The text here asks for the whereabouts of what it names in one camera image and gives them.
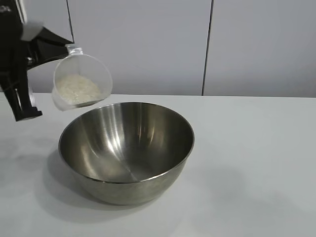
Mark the clear plastic measuring cup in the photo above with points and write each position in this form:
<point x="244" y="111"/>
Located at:
<point x="81" y="66"/>

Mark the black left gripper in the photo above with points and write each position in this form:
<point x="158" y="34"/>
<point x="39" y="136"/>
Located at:
<point x="12" y="61"/>

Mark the stainless steel mixing bowl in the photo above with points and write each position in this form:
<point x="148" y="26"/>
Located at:
<point x="123" y="153"/>

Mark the white uncooked rice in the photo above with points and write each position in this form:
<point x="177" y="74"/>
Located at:
<point x="77" y="89"/>

